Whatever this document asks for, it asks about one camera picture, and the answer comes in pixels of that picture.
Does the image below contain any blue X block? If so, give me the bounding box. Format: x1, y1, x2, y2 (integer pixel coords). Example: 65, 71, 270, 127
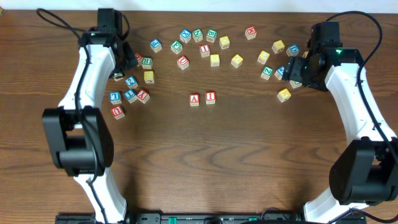
180, 29, 192, 44

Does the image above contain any blue T block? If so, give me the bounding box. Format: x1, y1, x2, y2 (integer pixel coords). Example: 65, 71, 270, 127
124, 90, 137, 103

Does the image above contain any blue 2 block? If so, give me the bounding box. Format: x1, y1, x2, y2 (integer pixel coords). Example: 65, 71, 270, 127
125, 76, 138, 90

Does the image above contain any blue P block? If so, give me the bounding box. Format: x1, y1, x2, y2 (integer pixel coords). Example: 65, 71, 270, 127
150, 39, 162, 53

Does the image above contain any red u block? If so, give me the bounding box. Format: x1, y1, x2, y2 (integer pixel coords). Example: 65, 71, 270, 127
177, 55, 189, 70
111, 106, 125, 119

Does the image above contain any green R block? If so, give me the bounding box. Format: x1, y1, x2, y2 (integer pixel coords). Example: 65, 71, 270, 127
141, 57, 153, 70

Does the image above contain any yellow W block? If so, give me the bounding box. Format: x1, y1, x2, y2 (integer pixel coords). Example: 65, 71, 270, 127
272, 40, 285, 54

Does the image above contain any green 7 block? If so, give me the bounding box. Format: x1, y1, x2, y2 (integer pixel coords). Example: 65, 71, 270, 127
289, 80, 302, 89

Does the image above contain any yellow K block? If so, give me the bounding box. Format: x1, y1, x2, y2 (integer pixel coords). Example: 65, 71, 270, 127
277, 88, 292, 103

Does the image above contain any green F block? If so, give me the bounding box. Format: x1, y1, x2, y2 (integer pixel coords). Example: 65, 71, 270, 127
170, 40, 183, 55

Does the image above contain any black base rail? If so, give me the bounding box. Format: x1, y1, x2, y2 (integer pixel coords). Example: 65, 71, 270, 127
54, 211, 367, 224

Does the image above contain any red E block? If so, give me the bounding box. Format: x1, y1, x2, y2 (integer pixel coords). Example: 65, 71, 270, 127
134, 52, 143, 67

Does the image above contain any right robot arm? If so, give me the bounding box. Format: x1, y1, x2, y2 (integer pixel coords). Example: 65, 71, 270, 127
282, 22, 397, 223

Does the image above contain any blue D block upper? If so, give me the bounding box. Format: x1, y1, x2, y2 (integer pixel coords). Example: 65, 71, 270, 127
286, 45, 300, 57

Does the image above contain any blue L block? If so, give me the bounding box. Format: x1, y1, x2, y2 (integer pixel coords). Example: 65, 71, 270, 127
109, 91, 122, 105

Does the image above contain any green N block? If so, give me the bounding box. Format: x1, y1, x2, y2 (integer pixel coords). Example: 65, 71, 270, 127
192, 29, 203, 42

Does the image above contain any red U block centre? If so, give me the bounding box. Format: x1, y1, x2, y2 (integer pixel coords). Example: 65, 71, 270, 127
177, 55, 189, 70

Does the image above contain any green J block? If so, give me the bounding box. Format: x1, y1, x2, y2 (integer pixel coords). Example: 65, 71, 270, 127
113, 73, 124, 82

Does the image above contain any green Z block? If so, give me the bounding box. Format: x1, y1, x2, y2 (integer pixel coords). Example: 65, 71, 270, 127
261, 66, 274, 80

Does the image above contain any red i block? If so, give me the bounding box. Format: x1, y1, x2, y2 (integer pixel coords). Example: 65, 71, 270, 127
205, 91, 216, 105
200, 44, 210, 57

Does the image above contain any yellow S block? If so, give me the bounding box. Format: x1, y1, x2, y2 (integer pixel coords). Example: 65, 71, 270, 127
210, 54, 220, 67

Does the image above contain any yellow block near Z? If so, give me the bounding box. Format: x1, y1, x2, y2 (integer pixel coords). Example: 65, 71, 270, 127
257, 50, 270, 65

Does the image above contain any yellow O block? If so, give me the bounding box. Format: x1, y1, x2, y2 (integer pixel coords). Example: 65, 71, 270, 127
231, 54, 243, 68

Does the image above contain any yellow block near 2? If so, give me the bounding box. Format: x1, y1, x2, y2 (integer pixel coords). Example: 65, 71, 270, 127
144, 70, 154, 84

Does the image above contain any red M block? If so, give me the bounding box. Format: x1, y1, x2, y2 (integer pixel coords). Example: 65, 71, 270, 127
245, 26, 257, 40

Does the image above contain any red A block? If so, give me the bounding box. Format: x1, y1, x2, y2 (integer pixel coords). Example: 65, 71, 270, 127
189, 94, 200, 107

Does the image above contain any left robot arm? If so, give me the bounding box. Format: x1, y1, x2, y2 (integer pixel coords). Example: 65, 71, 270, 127
42, 8, 137, 223

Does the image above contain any green B block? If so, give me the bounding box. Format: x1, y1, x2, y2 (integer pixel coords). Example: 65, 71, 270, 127
206, 29, 218, 43

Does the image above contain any yellow C block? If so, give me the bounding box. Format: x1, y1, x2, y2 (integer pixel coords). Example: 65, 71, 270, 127
219, 35, 230, 49

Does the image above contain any red Y block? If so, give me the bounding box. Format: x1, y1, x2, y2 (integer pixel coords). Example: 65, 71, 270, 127
136, 90, 150, 104

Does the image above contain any blue 5 block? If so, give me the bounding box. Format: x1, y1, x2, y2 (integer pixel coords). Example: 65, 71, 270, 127
274, 66, 285, 80

